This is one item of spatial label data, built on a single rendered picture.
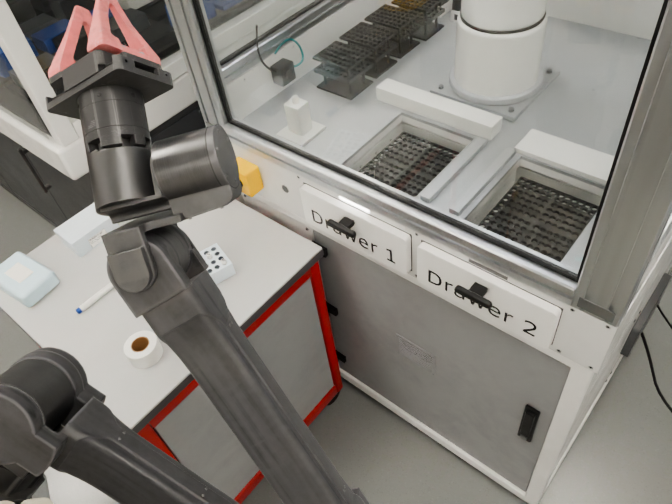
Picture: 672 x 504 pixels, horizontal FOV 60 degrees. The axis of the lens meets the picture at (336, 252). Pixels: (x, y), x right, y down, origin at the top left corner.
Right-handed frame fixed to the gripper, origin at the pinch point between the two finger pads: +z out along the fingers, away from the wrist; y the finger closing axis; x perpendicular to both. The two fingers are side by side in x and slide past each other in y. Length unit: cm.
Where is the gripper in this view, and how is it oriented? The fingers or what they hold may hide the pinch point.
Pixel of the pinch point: (94, 7)
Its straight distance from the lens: 62.9
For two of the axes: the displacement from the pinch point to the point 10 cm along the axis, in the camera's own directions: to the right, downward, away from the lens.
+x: -5.0, 0.0, -8.7
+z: -2.1, -9.7, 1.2
